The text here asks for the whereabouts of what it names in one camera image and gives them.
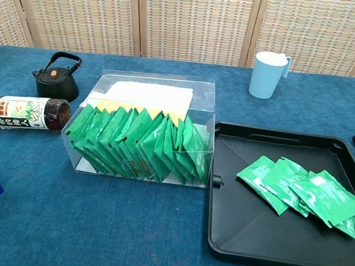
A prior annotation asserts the brown tea bottle green label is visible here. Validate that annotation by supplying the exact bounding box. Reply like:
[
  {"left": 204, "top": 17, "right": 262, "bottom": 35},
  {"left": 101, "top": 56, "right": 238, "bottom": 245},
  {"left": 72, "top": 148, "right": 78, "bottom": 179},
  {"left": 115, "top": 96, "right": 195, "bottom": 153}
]
[{"left": 0, "top": 91, "right": 73, "bottom": 137}]

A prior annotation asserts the black plastic tray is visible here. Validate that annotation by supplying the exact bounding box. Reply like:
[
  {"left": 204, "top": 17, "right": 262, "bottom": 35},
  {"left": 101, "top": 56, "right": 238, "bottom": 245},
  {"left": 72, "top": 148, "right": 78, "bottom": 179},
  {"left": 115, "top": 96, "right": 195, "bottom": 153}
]
[{"left": 199, "top": 121, "right": 355, "bottom": 266}]

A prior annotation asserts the white paper sheet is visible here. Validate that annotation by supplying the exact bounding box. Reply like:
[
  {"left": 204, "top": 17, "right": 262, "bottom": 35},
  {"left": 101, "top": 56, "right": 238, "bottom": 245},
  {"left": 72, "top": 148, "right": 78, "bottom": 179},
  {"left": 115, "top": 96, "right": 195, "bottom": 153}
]
[{"left": 103, "top": 79, "right": 194, "bottom": 116}]

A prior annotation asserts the woven folding screen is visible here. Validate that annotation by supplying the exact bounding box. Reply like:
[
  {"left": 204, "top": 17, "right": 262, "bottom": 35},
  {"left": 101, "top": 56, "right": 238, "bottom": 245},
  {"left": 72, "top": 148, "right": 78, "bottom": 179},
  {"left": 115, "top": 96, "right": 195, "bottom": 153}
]
[{"left": 0, "top": 0, "right": 355, "bottom": 87}]

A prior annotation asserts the clear plastic storage box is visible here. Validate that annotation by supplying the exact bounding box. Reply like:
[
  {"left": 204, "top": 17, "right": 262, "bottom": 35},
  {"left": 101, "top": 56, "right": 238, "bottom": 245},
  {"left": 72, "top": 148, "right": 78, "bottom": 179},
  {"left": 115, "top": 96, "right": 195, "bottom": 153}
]
[{"left": 55, "top": 62, "right": 224, "bottom": 192}]

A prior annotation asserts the row of green tea bags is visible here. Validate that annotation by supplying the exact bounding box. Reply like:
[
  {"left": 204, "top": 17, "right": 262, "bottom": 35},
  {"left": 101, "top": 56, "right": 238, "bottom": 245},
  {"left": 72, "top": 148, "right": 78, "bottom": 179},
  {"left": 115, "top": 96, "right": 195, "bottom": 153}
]
[{"left": 64, "top": 100, "right": 214, "bottom": 188}]

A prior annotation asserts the light blue plastic cup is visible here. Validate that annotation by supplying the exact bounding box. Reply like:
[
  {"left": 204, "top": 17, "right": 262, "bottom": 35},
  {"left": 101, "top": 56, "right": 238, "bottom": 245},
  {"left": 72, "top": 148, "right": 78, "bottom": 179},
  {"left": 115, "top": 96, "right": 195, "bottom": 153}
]
[{"left": 247, "top": 50, "right": 293, "bottom": 103}]

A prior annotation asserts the blue felt table cover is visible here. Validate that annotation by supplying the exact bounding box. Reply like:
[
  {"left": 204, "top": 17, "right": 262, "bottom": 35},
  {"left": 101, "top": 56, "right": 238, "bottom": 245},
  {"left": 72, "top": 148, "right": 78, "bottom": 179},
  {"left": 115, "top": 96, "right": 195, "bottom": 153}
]
[{"left": 0, "top": 35, "right": 355, "bottom": 266}]

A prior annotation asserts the black cast iron teapot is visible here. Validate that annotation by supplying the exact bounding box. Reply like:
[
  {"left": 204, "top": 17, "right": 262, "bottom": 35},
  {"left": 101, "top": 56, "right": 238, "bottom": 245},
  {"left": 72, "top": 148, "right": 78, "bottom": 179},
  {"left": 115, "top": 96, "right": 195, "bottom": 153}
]
[{"left": 29, "top": 48, "right": 85, "bottom": 104}]

